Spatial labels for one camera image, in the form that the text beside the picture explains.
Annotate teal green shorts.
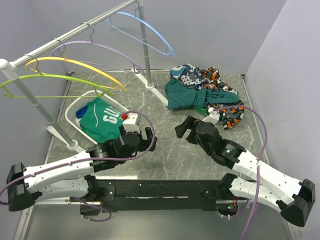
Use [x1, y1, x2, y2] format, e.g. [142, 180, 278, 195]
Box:
[164, 78, 240, 110]

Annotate light blue hanger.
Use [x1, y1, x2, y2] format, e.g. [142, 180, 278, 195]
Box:
[106, 11, 177, 59]

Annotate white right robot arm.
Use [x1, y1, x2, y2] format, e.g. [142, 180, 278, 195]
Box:
[174, 116, 316, 227]

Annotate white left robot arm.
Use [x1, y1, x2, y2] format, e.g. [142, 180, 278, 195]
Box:
[4, 127, 157, 212]

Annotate purple hanger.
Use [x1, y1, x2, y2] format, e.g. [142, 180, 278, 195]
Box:
[52, 39, 147, 76]

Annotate lime green hanger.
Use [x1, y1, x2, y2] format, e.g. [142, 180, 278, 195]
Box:
[0, 74, 114, 99]

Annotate yellow hanger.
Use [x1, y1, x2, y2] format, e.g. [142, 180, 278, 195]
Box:
[25, 55, 128, 92]

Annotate green plastic tray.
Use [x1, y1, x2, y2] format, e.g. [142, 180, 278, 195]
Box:
[192, 106, 208, 116]

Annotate green jersey shirt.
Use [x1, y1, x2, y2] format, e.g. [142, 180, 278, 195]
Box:
[78, 97, 123, 143]

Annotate colourful patterned clothes pile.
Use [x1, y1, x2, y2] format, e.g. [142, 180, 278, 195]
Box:
[169, 64, 245, 130]

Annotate blue garment in basket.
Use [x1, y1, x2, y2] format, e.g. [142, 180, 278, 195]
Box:
[75, 105, 88, 119]

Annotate white laundry basket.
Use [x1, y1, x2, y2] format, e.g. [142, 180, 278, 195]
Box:
[65, 90, 128, 144]

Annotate silver clothes rack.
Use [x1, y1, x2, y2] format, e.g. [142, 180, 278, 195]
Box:
[0, 0, 176, 153]

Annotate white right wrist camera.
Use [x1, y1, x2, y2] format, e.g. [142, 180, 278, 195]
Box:
[202, 107, 220, 125]

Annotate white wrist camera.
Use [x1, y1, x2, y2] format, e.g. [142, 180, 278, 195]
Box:
[202, 107, 220, 125]
[121, 112, 140, 133]

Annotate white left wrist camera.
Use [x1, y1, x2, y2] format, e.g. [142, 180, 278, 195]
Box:
[121, 112, 140, 133]

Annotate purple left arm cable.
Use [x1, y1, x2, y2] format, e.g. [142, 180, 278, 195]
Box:
[0, 110, 156, 223]

